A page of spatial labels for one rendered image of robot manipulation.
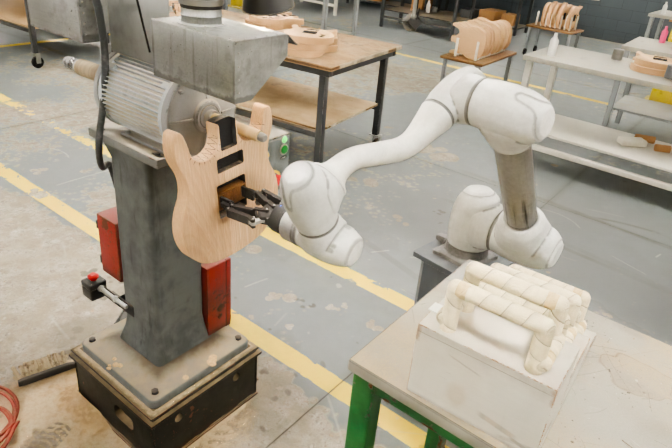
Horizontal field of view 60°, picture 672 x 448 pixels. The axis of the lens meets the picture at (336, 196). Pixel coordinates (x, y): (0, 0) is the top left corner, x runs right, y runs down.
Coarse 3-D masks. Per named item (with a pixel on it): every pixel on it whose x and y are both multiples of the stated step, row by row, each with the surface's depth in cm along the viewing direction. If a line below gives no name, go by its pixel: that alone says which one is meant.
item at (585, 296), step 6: (516, 264) 144; (522, 270) 142; (528, 270) 142; (534, 276) 140; (540, 276) 140; (546, 276) 140; (552, 282) 138; (558, 282) 138; (564, 288) 137; (570, 288) 136; (576, 288) 136; (582, 294) 135; (588, 294) 135; (582, 300) 134; (588, 300) 134
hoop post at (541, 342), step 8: (536, 336) 99; (544, 336) 98; (552, 336) 98; (536, 344) 99; (544, 344) 98; (528, 352) 102; (536, 352) 100; (544, 352) 99; (528, 360) 101; (536, 360) 100; (528, 368) 102; (536, 368) 101
